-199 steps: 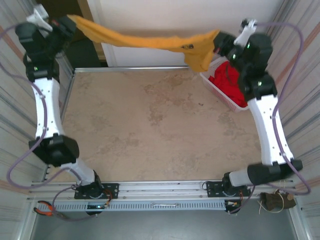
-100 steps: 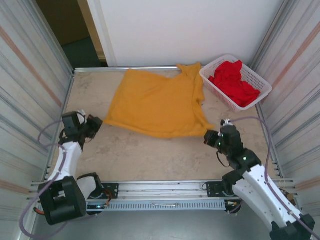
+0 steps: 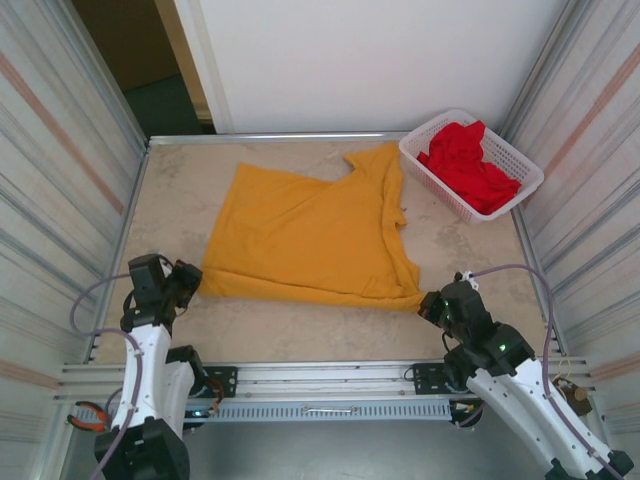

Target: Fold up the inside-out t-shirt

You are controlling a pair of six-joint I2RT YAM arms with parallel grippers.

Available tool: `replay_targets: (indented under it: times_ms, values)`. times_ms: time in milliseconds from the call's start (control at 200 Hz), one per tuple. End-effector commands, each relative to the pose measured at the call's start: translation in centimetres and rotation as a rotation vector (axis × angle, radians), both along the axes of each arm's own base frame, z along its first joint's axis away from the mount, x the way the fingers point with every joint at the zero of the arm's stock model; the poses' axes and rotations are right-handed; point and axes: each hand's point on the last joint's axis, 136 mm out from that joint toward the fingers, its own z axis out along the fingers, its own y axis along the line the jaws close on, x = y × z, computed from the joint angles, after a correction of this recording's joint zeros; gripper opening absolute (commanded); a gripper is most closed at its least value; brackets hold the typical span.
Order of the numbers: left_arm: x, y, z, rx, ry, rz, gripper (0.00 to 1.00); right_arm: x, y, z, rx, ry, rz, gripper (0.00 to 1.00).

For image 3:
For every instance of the aluminium table edge bar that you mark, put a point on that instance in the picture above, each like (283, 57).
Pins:
(250, 136)

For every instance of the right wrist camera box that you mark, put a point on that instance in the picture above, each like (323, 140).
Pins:
(467, 280)

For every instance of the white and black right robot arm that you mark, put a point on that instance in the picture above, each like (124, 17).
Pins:
(525, 400)

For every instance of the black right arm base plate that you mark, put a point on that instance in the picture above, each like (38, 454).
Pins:
(425, 380)

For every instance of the aluminium mounting rail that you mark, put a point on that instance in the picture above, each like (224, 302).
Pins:
(325, 380)

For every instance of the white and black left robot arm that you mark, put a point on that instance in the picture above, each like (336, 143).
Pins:
(150, 380)

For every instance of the beige wooden door frame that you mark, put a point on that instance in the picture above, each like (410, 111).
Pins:
(185, 60)

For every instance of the white plastic mesh basket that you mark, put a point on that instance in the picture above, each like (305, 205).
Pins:
(505, 150)

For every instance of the small controller board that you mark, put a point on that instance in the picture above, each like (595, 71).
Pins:
(465, 407)
(202, 413)

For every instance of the yellow t-shirt with blue print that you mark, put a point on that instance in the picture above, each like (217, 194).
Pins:
(310, 240)

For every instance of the red t-shirt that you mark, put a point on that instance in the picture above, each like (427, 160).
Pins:
(465, 165)

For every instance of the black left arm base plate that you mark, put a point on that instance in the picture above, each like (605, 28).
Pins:
(225, 380)

